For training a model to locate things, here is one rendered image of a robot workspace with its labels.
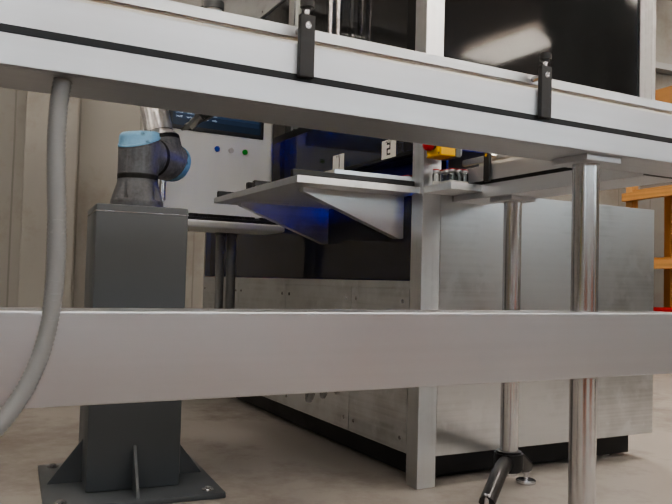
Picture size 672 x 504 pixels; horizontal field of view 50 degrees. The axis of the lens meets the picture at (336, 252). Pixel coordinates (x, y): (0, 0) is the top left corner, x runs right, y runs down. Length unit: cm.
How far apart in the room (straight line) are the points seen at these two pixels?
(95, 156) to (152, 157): 308
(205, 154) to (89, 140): 239
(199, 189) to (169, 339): 195
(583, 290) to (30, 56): 101
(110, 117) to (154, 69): 431
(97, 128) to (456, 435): 369
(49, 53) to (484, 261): 160
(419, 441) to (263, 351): 120
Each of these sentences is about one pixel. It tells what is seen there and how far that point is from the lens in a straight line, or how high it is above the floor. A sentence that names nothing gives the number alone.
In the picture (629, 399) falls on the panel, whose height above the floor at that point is 21.
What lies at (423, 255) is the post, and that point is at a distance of 215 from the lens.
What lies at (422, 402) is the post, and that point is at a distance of 218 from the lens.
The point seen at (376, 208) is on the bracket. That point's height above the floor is 82.
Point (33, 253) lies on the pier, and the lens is 488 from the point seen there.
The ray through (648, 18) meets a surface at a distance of 296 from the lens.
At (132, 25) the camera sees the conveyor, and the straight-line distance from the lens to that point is 101.
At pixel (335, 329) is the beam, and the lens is 109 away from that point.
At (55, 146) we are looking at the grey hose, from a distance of 98.
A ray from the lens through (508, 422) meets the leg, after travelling 210.
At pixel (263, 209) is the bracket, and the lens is 256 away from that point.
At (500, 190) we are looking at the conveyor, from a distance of 205.
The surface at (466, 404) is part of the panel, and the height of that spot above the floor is 23.
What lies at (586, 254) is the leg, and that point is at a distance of 144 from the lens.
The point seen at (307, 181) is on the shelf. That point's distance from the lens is 199.
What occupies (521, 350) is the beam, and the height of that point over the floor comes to 48.
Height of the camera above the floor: 59
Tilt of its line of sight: 2 degrees up
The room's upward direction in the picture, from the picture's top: 1 degrees clockwise
